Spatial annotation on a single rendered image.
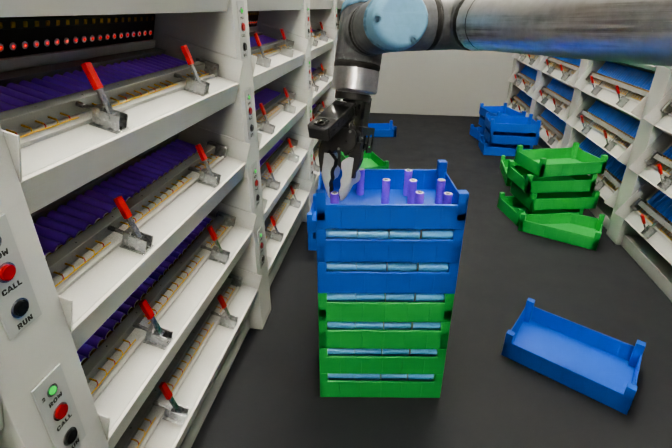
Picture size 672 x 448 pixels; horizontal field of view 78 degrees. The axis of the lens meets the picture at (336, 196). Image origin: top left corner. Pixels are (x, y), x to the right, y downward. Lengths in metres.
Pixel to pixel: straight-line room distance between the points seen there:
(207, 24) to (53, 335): 0.70
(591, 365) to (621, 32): 1.04
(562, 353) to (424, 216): 0.70
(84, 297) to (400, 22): 0.59
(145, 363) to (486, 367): 0.87
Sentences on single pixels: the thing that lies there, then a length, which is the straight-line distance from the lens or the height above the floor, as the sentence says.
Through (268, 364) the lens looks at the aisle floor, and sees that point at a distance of 1.24.
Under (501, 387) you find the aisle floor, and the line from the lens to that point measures 1.25.
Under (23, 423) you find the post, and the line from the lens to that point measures 0.60.
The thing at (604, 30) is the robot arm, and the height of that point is 0.87.
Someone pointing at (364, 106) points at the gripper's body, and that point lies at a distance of 0.86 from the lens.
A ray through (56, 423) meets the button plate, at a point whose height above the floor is 0.45.
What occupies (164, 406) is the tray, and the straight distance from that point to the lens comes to 0.97.
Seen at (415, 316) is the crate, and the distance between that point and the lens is 0.99.
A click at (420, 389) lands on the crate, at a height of 0.03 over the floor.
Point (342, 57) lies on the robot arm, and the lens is 0.82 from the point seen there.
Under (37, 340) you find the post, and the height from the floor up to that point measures 0.56.
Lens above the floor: 0.89
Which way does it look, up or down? 24 degrees down
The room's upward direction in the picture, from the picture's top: straight up
